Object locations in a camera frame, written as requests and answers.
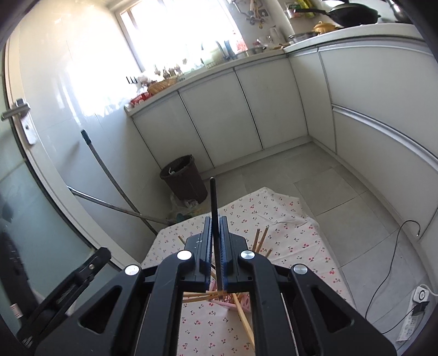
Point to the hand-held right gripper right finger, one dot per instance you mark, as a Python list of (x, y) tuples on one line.
[(224, 253)]

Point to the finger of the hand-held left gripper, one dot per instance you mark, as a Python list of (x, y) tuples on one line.
[(78, 280)]

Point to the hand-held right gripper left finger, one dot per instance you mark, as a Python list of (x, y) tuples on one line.
[(208, 253)]

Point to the pile of wooden chopsticks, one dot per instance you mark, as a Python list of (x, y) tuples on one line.
[(256, 239)]

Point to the black chopstick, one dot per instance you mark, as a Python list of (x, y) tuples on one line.
[(214, 205)]

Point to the pink perforated chopstick basket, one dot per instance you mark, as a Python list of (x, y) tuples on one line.
[(227, 304)]

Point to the clear plastic bag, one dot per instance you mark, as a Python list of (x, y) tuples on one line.
[(181, 212)]

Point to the cherry print tablecloth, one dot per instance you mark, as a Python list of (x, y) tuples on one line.
[(291, 232)]

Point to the brown trash bin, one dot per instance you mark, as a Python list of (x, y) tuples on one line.
[(184, 181)]

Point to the frosted glass door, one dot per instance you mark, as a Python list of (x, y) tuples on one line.
[(34, 212)]

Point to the thin metal pole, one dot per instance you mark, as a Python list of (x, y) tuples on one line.
[(109, 202)]

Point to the white kitchen cabinets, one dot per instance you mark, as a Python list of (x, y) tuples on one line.
[(212, 113)]

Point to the red plastic basket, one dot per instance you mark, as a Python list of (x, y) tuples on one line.
[(140, 100)]

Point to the wicker basket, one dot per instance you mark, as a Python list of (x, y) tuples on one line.
[(160, 87)]

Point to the white power strip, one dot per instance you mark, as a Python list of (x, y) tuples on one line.
[(409, 328)]

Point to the white charger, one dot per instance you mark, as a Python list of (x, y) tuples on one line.
[(421, 293)]

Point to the white kettle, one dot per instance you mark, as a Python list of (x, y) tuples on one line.
[(275, 34)]

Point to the bright kitchen window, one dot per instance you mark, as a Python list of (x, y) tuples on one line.
[(178, 27)]

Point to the steel bowl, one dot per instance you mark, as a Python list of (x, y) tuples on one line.
[(303, 37)]

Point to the yellow lidded pot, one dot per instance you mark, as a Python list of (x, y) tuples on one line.
[(325, 28)]

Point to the green food packets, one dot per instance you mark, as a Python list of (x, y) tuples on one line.
[(301, 8)]

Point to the black wok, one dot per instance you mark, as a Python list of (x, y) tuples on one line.
[(356, 15)]

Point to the steel pot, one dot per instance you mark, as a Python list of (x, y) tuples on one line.
[(398, 10)]

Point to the wall water faucet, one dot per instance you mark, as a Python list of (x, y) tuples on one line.
[(253, 12)]

